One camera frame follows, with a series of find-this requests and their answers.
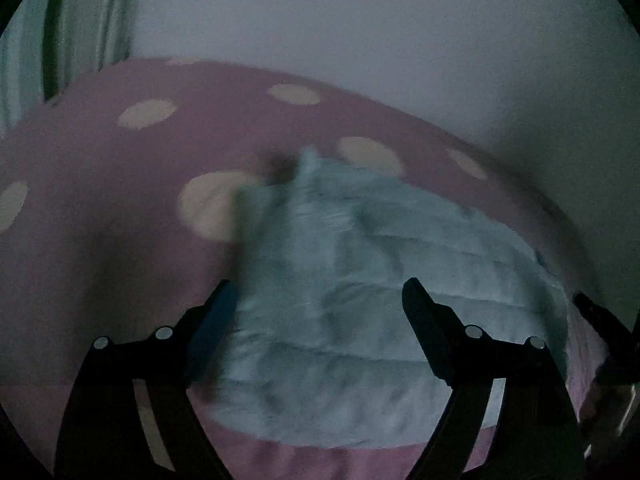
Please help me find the pink polka-dot bed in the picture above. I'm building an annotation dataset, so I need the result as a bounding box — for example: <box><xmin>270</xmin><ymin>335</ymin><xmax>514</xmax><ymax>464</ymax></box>
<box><xmin>0</xmin><ymin>57</ymin><xmax>608</xmax><ymax>480</ymax></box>

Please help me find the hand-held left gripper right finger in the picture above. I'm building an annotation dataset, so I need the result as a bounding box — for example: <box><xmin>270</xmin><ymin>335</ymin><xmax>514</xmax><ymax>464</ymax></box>
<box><xmin>402</xmin><ymin>277</ymin><xmax>586</xmax><ymax>480</ymax></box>

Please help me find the green striped curtain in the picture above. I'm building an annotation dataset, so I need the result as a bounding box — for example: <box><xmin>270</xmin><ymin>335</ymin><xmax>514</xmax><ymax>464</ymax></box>
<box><xmin>0</xmin><ymin>0</ymin><xmax>146</xmax><ymax>131</ymax></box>

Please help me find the light blue quilted jacket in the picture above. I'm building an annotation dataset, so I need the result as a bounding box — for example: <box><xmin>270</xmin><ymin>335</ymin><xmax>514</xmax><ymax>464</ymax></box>
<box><xmin>220</xmin><ymin>145</ymin><xmax>573</xmax><ymax>448</ymax></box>

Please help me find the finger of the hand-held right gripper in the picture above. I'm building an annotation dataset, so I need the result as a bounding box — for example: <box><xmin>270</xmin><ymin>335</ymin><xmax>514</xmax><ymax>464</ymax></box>
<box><xmin>572</xmin><ymin>292</ymin><xmax>637</xmax><ymax>358</ymax></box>

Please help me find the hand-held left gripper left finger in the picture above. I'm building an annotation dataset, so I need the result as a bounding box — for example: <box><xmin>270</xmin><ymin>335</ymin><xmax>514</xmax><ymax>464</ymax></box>
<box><xmin>55</xmin><ymin>280</ymin><xmax>237</xmax><ymax>480</ymax></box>

